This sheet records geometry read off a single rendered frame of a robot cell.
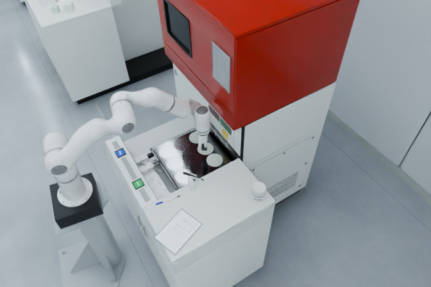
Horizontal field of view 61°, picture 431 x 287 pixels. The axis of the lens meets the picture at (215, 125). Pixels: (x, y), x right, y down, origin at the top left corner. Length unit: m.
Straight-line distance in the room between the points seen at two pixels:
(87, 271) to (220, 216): 1.36
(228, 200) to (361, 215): 1.52
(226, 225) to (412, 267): 1.67
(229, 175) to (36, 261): 1.73
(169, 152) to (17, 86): 2.70
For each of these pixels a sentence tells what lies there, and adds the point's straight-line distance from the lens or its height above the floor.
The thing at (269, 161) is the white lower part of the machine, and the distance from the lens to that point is 2.43.
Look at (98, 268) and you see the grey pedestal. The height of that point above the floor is 0.01.
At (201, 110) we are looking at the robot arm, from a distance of 1.97.
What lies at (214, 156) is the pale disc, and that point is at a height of 0.90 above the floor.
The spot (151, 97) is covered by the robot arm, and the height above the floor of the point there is 1.52.
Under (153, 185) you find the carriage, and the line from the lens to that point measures 2.20.
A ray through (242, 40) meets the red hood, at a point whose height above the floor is 1.79.
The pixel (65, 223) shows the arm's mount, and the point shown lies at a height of 0.86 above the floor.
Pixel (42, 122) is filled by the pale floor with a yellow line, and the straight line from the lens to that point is 4.11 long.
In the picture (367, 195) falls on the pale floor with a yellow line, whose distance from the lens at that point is 3.38.
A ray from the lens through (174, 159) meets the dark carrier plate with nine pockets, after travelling 2.27.
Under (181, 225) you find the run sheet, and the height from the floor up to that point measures 0.97.
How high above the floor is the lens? 2.69
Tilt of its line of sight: 48 degrees down
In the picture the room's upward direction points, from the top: 1 degrees counter-clockwise
